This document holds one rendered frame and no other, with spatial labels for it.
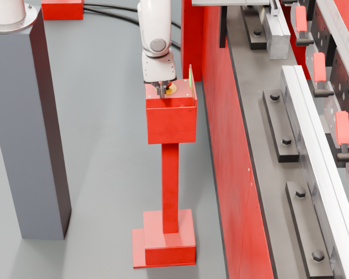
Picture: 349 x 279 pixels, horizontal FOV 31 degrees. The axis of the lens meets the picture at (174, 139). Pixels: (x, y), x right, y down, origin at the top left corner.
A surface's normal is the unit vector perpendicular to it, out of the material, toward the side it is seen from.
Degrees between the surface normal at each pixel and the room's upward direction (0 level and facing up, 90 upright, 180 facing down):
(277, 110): 0
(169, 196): 90
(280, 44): 90
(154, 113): 90
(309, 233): 0
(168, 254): 90
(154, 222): 0
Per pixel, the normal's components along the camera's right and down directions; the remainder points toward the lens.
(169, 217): 0.07, 0.65
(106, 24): 0.00, -0.76
